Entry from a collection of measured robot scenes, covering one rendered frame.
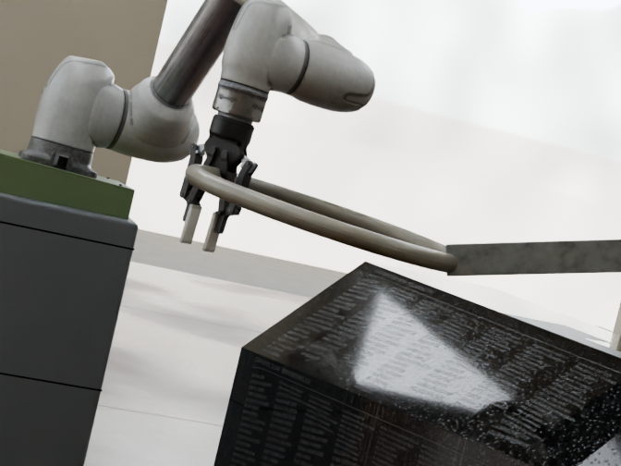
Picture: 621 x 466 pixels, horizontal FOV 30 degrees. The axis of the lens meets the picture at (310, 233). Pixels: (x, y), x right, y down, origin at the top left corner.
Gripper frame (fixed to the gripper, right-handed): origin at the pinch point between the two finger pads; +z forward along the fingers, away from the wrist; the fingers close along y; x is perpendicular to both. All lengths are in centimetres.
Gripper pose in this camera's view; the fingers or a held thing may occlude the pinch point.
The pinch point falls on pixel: (201, 229)
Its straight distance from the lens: 204.5
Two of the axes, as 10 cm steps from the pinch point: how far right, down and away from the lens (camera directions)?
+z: -2.9, 9.6, 0.5
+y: 8.3, 2.8, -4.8
